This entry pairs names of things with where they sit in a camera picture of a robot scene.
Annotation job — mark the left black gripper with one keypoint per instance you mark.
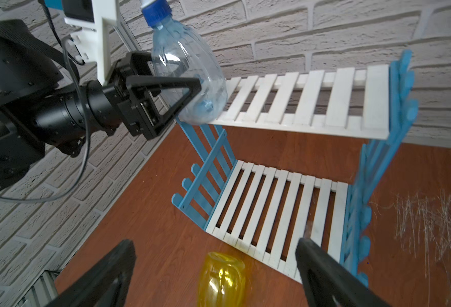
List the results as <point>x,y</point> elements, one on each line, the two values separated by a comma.
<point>131,88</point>

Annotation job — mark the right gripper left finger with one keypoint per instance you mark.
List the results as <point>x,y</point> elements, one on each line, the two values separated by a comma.
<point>106,283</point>

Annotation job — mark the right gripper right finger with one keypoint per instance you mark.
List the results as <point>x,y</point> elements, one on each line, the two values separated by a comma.
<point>327,283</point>

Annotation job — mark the clear spray bottle blue cap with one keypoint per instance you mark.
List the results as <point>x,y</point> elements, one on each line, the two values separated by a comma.
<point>180,52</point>

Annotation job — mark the yellow spray bottle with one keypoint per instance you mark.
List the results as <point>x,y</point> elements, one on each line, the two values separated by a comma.
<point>222,281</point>

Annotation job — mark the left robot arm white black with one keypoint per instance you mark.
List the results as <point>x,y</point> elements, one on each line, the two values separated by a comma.
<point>43,103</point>

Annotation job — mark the pile of thin dry straws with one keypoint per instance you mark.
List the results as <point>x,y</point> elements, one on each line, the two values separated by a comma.
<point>423,225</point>

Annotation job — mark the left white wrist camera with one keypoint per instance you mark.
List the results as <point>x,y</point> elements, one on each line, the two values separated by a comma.
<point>94,18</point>

